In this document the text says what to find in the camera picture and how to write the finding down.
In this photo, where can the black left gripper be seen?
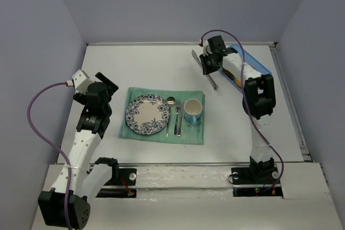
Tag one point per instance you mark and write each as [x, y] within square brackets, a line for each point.
[108, 83]

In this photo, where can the light blue mug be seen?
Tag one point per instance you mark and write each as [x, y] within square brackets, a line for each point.
[192, 110]

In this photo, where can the silver fork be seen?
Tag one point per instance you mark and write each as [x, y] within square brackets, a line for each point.
[178, 108]

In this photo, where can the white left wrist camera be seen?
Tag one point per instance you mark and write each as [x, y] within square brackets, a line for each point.
[80, 81]

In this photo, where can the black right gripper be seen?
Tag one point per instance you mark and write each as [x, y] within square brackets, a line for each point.
[208, 63]

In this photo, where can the blue floral ceramic plate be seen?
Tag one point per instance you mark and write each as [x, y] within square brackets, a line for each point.
[147, 114]

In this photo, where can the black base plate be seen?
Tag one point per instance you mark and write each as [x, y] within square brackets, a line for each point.
[245, 185]
[122, 186]

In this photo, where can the glazed ring doughnut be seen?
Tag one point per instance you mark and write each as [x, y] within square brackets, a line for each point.
[237, 82]

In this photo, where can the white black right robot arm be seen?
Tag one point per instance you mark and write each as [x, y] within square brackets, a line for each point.
[258, 103]

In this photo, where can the silver metal tongs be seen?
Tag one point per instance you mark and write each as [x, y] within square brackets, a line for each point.
[210, 79]

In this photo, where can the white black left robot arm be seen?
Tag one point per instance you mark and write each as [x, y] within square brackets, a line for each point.
[67, 203]

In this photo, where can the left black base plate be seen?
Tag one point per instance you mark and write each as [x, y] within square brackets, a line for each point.
[122, 186]

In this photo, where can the silver spoon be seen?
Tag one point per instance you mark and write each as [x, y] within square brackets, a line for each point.
[171, 102]

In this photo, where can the aluminium table rail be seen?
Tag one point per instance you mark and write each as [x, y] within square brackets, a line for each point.
[186, 164]

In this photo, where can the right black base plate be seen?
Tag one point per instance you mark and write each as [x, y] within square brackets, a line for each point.
[245, 185]

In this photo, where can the green cloth placemat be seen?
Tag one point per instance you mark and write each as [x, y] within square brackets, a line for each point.
[189, 134]

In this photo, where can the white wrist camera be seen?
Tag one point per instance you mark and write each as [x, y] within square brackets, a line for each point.
[206, 48]
[80, 81]

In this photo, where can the light blue plastic tray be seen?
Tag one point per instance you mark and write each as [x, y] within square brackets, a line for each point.
[258, 64]

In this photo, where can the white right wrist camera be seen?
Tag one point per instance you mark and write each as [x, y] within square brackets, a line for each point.
[206, 48]

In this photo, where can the silver knife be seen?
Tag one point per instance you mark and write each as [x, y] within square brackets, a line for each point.
[180, 120]

